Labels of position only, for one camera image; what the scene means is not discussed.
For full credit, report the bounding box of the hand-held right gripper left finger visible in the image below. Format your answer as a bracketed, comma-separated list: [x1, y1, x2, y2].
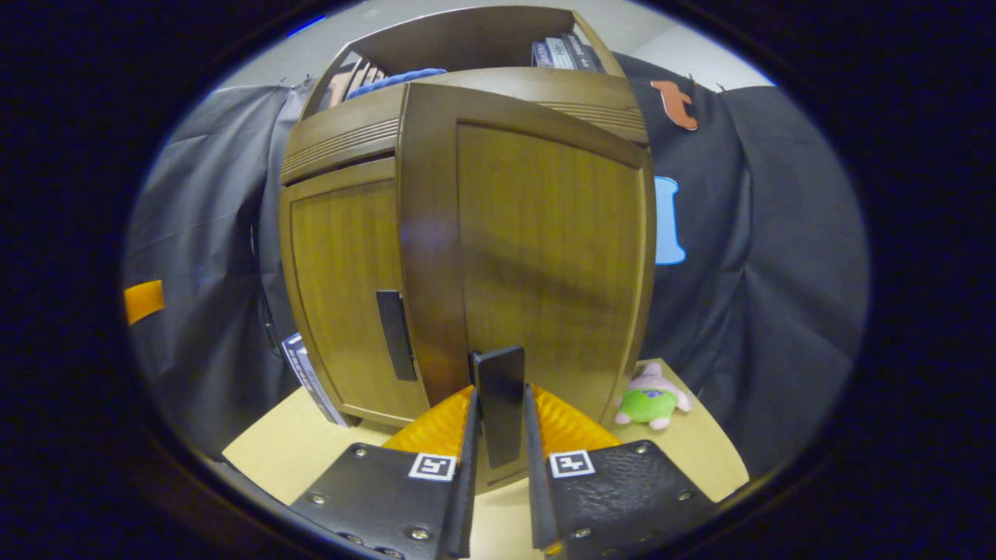
[289, 387, 482, 560]

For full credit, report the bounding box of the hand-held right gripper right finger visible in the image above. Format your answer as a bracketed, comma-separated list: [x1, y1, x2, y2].
[523, 383, 721, 559]

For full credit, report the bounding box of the black door handle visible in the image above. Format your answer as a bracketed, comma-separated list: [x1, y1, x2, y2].
[376, 290, 419, 382]
[469, 346, 527, 470]

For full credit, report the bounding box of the wooden shoe cabinet door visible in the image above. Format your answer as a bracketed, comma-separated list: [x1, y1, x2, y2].
[280, 158, 433, 427]
[395, 82, 657, 495]

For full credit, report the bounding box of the wooden double-door shoe cabinet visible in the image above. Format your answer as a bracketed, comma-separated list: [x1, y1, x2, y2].
[279, 6, 657, 495]

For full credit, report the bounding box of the wooden cabinet drawer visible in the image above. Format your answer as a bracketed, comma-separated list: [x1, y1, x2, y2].
[280, 66, 651, 186]

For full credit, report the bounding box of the pink and green plush toy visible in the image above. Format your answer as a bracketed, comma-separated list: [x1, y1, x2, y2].
[615, 362, 692, 431]

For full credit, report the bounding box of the white and blue box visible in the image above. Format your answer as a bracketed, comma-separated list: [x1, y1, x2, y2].
[282, 333, 351, 427]

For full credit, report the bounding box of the folded blue towel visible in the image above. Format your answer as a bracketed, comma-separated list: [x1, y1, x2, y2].
[346, 68, 448, 100]

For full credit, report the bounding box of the light grey book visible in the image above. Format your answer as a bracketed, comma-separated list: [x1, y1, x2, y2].
[545, 37, 578, 71]

